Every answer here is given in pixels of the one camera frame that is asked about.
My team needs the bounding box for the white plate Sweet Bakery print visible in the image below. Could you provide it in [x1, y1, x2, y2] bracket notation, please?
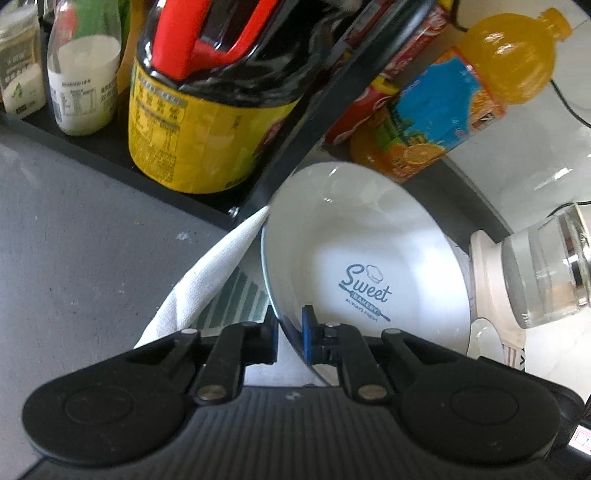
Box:
[260, 161, 473, 386]

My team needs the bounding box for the patterned white table cloth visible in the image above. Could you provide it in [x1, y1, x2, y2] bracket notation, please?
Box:
[135, 206, 270, 348]

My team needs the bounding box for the red cola bottle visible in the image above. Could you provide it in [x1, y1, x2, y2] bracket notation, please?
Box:
[325, 1, 453, 145]

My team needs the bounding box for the white powder glass bottle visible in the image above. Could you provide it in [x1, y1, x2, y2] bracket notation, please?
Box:
[47, 1, 121, 136]

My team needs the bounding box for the orange juice bottle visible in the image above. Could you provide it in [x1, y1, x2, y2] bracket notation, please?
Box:
[349, 8, 573, 183]

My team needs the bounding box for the small seasoning jar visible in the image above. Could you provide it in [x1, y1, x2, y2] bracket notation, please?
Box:
[1, 1, 46, 118]

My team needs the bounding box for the glass kettle with beige handle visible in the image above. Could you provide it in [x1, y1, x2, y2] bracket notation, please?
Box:
[501, 203, 590, 329]

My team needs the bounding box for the black wire shelf rack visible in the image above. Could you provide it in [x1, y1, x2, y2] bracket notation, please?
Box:
[1, 1, 435, 231]

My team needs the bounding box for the soy sauce jug red handle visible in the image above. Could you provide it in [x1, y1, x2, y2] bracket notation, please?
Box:
[127, 0, 371, 195]

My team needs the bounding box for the black power cable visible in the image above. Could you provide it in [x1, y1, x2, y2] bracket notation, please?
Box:
[549, 78, 591, 130]

